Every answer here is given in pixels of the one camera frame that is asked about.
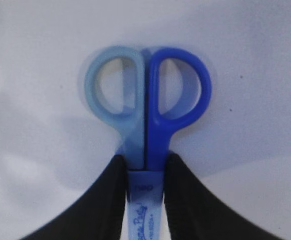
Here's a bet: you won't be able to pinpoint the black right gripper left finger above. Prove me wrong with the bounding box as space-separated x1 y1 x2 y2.
24 155 127 240

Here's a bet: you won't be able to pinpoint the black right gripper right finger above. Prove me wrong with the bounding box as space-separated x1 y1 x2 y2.
164 153 278 240

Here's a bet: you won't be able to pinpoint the blue scissors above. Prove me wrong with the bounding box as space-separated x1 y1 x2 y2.
85 46 212 240

